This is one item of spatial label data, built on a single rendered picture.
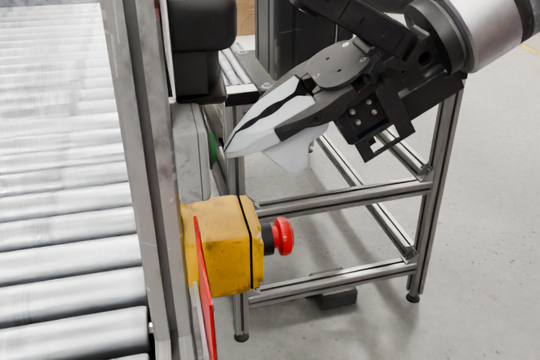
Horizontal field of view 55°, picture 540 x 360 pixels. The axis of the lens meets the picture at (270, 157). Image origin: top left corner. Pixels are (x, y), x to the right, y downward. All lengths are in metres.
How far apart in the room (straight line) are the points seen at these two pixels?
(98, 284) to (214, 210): 0.19
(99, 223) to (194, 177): 0.33
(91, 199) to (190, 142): 0.40
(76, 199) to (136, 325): 0.27
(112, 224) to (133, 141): 0.32
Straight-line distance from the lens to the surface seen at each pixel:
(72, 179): 0.85
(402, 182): 1.40
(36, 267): 0.70
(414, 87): 0.47
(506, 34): 0.46
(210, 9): 0.42
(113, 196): 0.79
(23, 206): 0.81
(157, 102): 0.41
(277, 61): 1.09
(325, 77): 0.43
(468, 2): 0.44
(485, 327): 1.68
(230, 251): 0.48
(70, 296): 0.64
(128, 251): 0.68
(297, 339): 1.54
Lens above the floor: 1.17
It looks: 30 degrees down
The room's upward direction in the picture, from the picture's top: straight up
